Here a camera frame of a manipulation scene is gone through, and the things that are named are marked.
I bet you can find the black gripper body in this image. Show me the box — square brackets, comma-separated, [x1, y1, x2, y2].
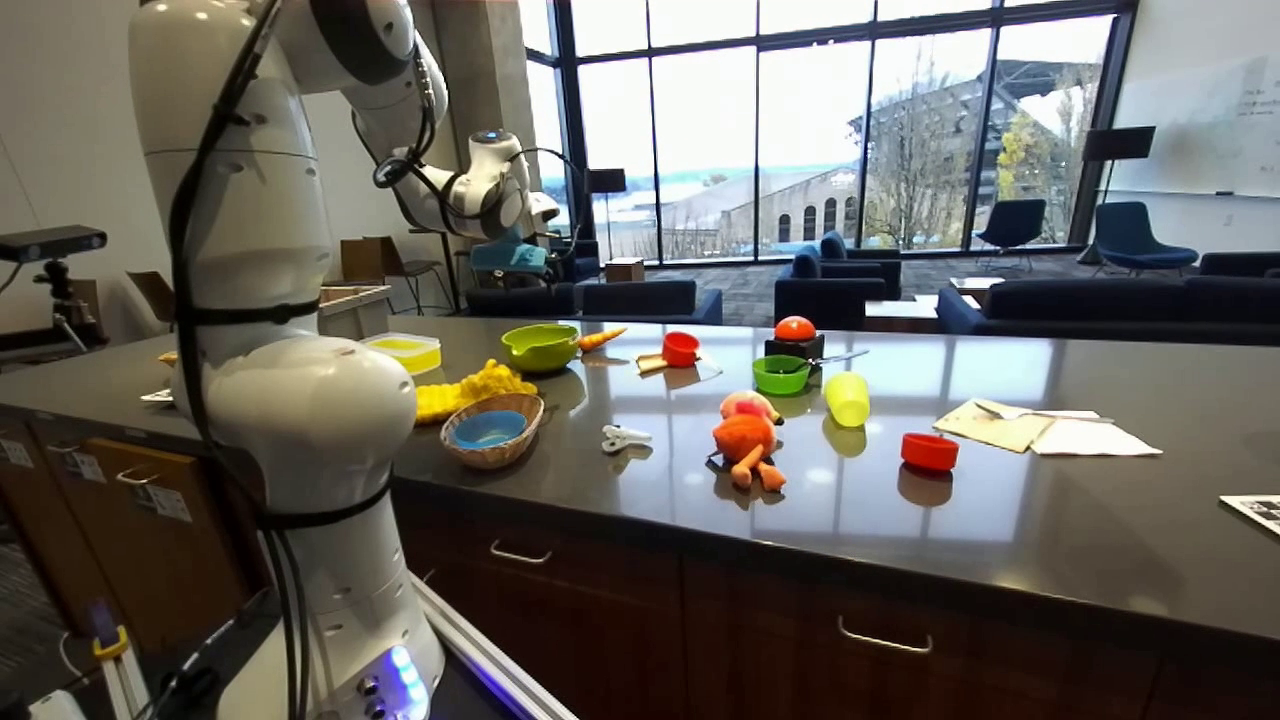
[529, 190, 579, 262]

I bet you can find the yellow knitted towel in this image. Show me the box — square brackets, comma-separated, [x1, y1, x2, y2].
[413, 356, 542, 429]

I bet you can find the woven wicker basket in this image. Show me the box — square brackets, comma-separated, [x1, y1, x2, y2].
[435, 391, 553, 472]

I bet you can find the large green bowl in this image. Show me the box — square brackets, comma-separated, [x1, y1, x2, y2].
[498, 321, 586, 381]

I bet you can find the small red cup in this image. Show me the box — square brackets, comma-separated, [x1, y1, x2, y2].
[661, 329, 704, 373]

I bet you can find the yellow lidded plastic container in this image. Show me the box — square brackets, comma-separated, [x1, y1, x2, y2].
[362, 330, 447, 381]

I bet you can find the blue bowl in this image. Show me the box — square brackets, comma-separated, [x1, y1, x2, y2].
[451, 403, 535, 452]

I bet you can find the small white clip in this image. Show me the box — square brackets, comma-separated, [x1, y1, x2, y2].
[595, 418, 654, 458]

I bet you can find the orange toy tomato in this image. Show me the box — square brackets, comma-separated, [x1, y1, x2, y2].
[772, 313, 818, 353]

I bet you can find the pink peach plush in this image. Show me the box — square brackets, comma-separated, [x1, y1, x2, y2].
[716, 386, 785, 429]

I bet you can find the small green bowl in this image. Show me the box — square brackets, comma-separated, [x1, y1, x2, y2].
[749, 353, 814, 398]

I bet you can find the orange plush toy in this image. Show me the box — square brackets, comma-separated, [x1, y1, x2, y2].
[707, 413, 791, 500]

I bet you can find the yellow-green plastic cup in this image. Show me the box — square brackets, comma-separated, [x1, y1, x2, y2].
[818, 373, 876, 432]

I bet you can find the wooden side table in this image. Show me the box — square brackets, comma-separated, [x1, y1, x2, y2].
[858, 293, 944, 334]

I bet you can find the brown cardboard piece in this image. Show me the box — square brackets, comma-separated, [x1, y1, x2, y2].
[125, 269, 184, 334]

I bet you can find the brown wooden counter cabinet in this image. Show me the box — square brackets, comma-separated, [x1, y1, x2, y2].
[0, 409, 1280, 720]

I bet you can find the small red bowl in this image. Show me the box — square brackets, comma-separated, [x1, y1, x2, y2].
[895, 429, 964, 478]

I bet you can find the dark lounge chair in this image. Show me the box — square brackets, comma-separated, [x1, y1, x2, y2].
[974, 196, 1050, 256]

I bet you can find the beige paper sheet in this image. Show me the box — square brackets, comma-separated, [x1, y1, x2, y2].
[930, 395, 1054, 458]

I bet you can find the long dark blue sofa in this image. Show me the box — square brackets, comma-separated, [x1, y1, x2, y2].
[936, 273, 1280, 347]

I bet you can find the white paper sheet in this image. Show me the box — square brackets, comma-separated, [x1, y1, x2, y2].
[1032, 409, 1162, 464]

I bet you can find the blue lounge chair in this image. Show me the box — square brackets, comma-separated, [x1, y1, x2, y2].
[1074, 196, 1203, 277]

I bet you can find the yellow clamp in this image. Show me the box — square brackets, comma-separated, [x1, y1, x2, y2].
[88, 620, 136, 669]

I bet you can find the printed paper sheet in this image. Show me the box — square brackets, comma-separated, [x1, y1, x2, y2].
[1214, 489, 1280, 542]

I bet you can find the black window frame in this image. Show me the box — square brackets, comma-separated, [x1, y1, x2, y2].
[515, 0, 1144, 262]

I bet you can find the aluminium frame rail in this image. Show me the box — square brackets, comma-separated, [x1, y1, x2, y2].
[414, 571, 579, 720]

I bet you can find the black camera on tripod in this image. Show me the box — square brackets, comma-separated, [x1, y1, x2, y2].
[0, 219, 110, 356]

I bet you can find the wall whiteboard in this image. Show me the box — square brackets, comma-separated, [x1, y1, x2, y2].
[1105, 51, 1280, 208]

